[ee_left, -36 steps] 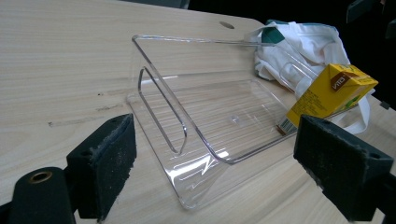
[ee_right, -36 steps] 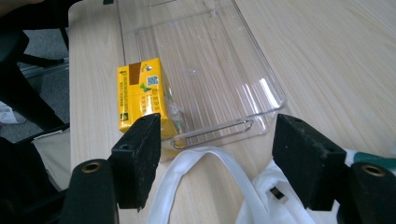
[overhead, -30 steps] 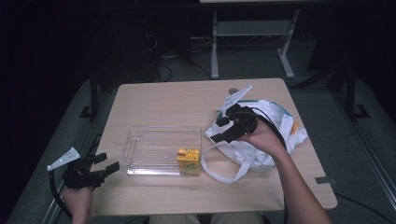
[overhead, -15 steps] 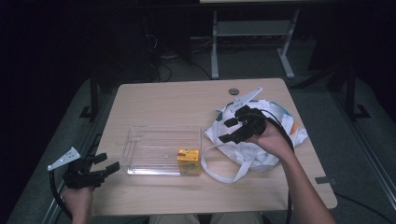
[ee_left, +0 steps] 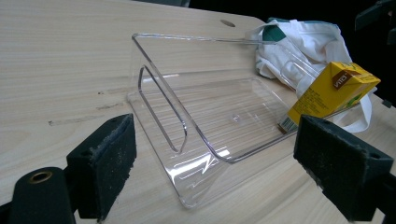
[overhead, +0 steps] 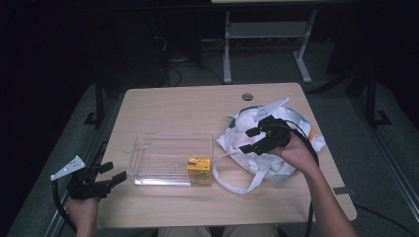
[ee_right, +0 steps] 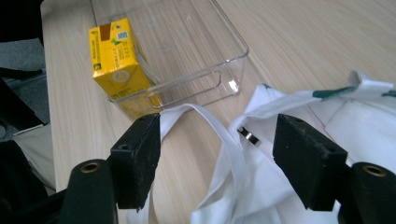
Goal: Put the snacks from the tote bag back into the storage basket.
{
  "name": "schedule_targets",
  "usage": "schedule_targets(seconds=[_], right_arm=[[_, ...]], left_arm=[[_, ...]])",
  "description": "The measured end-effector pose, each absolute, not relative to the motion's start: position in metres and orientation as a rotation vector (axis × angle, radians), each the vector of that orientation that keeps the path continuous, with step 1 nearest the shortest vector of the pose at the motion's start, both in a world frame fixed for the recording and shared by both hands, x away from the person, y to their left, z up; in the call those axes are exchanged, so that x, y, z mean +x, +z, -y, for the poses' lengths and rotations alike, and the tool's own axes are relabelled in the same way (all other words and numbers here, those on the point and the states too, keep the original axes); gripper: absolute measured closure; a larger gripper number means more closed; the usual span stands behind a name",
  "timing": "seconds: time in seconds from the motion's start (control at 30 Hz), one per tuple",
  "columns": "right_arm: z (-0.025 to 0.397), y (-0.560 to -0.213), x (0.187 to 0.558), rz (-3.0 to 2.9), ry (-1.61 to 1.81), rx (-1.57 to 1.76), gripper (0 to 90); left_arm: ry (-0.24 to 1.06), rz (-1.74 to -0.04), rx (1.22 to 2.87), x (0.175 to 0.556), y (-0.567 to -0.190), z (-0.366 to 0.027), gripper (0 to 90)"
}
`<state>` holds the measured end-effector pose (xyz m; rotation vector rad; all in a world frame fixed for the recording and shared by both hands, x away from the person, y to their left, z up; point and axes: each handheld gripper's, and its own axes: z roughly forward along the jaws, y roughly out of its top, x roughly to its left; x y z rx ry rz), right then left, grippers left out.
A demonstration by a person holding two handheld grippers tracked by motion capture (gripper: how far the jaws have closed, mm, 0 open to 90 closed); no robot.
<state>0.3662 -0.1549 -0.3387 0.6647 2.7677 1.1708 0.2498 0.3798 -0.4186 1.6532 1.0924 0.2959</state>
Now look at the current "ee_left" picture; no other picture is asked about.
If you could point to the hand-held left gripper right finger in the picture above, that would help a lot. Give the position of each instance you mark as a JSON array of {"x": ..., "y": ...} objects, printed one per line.
[{"x": 342, "y": 168}]

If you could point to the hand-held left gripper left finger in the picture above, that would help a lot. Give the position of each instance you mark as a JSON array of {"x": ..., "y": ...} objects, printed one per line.
[{"x": 106, "y": 161}]

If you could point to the white cloth tote bag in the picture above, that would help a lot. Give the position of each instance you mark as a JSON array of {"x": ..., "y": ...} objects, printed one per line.
[{"x": 311, "y": 43}]

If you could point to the yellow drink carton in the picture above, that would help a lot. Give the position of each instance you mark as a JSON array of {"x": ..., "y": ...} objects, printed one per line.
[{"x": 327, "y": 96}]

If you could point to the clear plastic tray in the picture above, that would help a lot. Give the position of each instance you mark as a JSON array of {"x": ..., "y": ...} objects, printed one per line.
[{"x": 218, "y": 109}]

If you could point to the grey table grommet cap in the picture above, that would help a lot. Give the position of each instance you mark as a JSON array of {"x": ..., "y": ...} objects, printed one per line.
[{"x": 228, "y": 23}]

